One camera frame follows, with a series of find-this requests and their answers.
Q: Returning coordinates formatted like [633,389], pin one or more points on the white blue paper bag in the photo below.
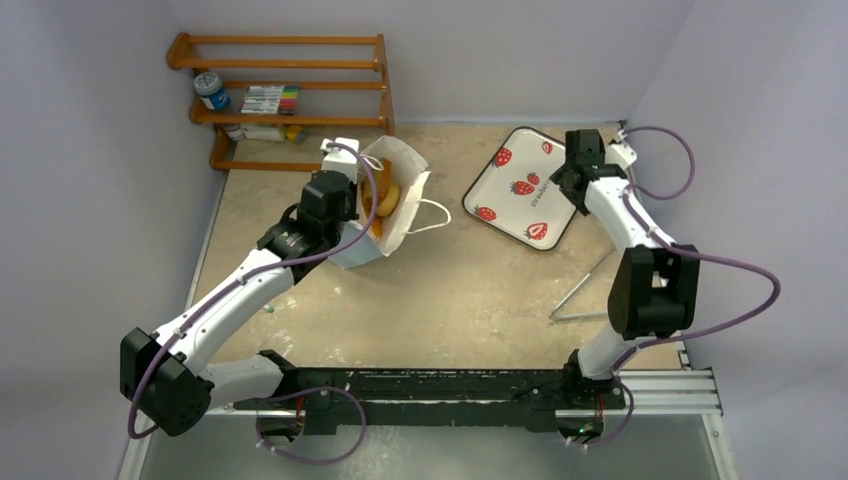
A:
[383,236]

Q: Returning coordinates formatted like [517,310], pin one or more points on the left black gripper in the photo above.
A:
[353,197]

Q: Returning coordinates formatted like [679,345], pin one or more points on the strawberry pattern tray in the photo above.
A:
[514,195]

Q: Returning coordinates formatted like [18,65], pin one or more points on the fake round bread bun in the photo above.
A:
[390,203]

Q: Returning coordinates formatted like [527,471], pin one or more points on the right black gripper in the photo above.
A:
[573,177]

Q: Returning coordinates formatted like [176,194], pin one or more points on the small white box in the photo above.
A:
[263,132]

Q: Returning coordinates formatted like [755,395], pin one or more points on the wooden shelf rack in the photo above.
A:
[182,54]

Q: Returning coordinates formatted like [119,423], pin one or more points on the yellow small block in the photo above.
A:
[295,134]

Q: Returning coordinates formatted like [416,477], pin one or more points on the fake toast slice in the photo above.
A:
[383,179]

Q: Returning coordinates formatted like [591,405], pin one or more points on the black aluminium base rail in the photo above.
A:
[537,400]

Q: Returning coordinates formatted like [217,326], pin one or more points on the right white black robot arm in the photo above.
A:
[653,294]

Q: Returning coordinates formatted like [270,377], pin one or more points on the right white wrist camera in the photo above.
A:
[619,152]

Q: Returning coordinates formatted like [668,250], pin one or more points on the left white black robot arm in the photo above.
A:
[167,375]

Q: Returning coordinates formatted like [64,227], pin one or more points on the coloured marker pen box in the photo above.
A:
[270,99]

